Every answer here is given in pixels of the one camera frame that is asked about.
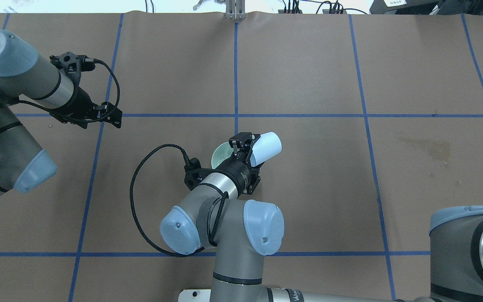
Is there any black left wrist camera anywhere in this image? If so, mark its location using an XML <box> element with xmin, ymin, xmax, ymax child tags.
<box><xmin>49</xmin><ymin>52</ymin><xmax>96</xmax><ymax>80</ymax></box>

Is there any light green ceramic bowl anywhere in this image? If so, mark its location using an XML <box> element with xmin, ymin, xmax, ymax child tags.
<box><xmin>210</xmin><ymin>142</ymin><xmax>234</xmax><ymax>169</ymax></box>

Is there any black braided cable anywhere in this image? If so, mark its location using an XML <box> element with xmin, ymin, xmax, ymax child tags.
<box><xmin>130</xmin><ymin>144</ymin><xmax>229</xmax><ymax>257</ymax></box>
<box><xmin>17</xmin><ymin>59</ymin><xmax>121</xmax><ymax>124</ymax></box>

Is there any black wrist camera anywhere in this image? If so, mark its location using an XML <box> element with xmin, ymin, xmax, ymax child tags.
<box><xmin>49</xmin><ymin>52</ymin><xmax>96</xmax><ymax>80</ymax></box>
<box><xmin>184</xmin><ymin>157</ymin><xmax>213</xmax><ymax>191</ymax></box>

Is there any light blue plastic cup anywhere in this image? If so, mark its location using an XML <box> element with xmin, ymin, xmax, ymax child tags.
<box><xmin>249</xmin><ymin>132</ymin><xmax>282</xmax><ymax>167</ymax></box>

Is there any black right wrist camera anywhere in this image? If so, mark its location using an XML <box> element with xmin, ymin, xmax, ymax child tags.
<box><xmin>184</xmin><ymin>157</ymin><xmax>213</xmax><ymax>191</ymax></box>

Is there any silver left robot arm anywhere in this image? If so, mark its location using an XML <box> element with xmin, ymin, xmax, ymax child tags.
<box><xmin>0</xmin><ymin>29</ymin><xmax>122</xmax><ymax>196</ymax></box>

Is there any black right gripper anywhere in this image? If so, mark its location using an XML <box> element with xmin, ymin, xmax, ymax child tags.
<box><xmin>216</xmin><ymin>132</ymin><xmax>263</xmax><ymax>196</ymax></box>

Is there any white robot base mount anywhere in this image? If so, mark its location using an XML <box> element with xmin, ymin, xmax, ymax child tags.
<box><xmin>177</xmin><ymin>289</ymin><xmax>211</xmax><ymax>302</ymax></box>

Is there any black braided right cable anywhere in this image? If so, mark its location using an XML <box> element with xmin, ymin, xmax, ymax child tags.
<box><xmin>130</xmin><ymin>144</ymin><xmax>229</xmax><ymax>257</ymax></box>

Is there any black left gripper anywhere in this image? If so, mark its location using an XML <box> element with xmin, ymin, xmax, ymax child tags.
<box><xmin>49</xmin><ymin>87</ymin><xmax>122</xmax><ymax>129</ymax></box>

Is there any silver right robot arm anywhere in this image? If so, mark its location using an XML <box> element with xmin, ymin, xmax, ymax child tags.
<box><xmin>160</xmin><ymin>132</ymin><xmax>483</xmax><ymax>302</ymax></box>

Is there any black braided left cable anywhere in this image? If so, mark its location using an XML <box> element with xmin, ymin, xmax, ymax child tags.
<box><xmin>17</xmin><ymin>59</ymin><xmax>121</xmax><ymax>124</ymax></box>

